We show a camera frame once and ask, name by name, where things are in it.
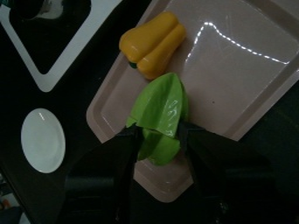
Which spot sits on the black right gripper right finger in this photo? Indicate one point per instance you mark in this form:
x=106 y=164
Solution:
x=222 y=169

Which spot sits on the white round plate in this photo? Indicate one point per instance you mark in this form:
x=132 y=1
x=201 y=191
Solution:
x=43 y=140

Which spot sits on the green toy starfruit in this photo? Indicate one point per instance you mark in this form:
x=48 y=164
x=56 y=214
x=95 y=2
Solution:
x=162 y=110

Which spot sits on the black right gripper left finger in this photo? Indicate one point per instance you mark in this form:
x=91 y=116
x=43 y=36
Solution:
x=112 y=163

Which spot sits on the yellow toy bell pepper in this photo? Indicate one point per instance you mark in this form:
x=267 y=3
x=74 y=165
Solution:
x=154 y=43

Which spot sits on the pink plastic tray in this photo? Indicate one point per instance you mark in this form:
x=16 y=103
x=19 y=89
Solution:
x=234 y=73

